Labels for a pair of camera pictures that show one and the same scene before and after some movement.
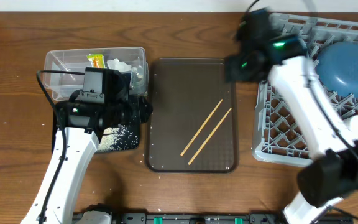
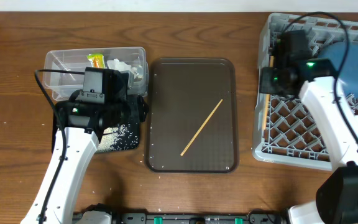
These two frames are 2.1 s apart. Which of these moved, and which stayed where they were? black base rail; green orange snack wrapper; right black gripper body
Moved: right black gripper body
Stayed: green orange snack wrapper; black base rail
